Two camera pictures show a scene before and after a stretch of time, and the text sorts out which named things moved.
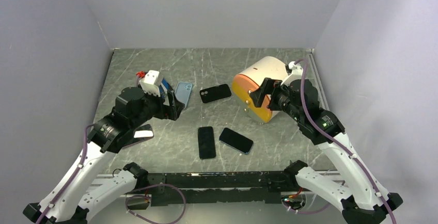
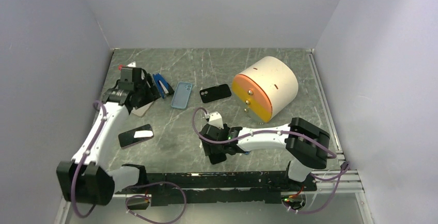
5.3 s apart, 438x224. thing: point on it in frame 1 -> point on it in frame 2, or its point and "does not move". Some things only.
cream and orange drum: x=270 y=67 does not move
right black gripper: x=268 y=86 -> x=213 y=148
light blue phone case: x=183 y=91 does not move
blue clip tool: x=165 y=86 does not move
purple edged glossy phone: x=143 y=132 does not move
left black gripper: x=172 y=111 -> x=152 y=91
